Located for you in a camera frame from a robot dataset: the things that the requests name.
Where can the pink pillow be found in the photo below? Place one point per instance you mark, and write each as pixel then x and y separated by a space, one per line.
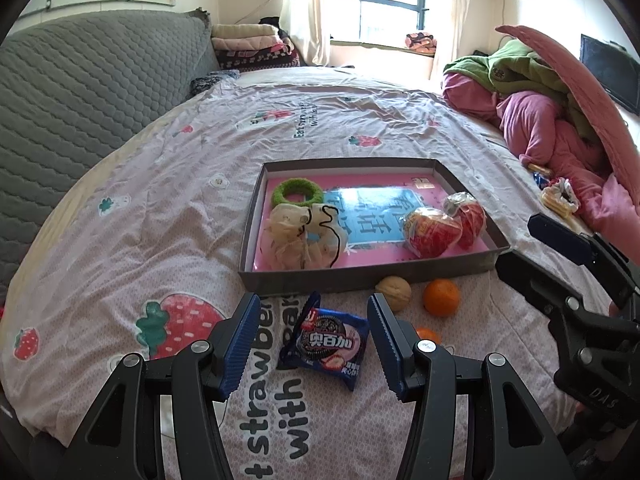
pixel 620 200

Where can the window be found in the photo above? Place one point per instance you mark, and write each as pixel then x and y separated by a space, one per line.
pixel 390 15

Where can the dark patterned cloth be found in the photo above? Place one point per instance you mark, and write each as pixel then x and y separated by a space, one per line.
pixel 212 82

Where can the blue cookie packet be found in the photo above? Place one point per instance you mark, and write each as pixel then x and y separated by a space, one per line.
pixel 325 345

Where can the large red apple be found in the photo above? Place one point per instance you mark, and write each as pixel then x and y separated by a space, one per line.
pixel 430 235

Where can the small red apple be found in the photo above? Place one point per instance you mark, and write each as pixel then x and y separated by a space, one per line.
pixel 472 220

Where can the cream folded blanket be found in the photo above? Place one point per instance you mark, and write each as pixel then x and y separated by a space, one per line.
pixel 242 31

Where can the walnut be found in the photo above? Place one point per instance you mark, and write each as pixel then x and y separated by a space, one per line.
pixel 395 292

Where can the yellow snack packet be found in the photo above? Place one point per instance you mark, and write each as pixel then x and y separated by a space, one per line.
pixel 557 197

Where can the cream curtain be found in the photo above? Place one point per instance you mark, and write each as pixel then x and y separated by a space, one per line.
pixel 457 10
pixel 305 10

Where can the black television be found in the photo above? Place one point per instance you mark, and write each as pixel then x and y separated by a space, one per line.
pixel 607 70

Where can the orange mandarin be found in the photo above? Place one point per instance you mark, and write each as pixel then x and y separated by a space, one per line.
pixel 441 297
pixel 429 335

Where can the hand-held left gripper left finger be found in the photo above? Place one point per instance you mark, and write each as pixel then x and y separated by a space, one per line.
pixel 240 345

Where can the small blue packet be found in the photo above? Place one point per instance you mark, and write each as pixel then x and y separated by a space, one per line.
pixel 541 179

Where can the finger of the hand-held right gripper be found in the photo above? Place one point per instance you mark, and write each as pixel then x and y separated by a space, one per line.
pixel 530 280
pixel 560 240

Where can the dark checkered folded blanket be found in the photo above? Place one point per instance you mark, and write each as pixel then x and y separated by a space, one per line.
pixel 270 59

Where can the pink folded blanket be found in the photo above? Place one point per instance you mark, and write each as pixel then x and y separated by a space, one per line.
pixel 250 43

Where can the grey quilted headboard cover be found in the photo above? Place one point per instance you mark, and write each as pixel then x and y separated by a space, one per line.
pixel 75 85

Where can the patterned folded cloth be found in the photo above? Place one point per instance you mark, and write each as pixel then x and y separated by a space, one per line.
pixel 421 42

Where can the person's right hand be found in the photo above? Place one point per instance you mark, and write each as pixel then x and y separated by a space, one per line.
pixel 615 308

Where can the beige mesh pouch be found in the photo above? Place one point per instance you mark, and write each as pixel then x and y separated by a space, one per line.
pixel 287 230

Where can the grey cardboard box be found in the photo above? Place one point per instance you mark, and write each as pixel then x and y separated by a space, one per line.
pixel 325 282

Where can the pink quilted mat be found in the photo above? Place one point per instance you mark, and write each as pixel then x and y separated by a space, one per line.
pixel 575 90

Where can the green blanket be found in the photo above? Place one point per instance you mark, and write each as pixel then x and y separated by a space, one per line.
pixel 515 62

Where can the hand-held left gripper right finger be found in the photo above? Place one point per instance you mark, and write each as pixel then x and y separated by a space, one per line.
pixel 387 350

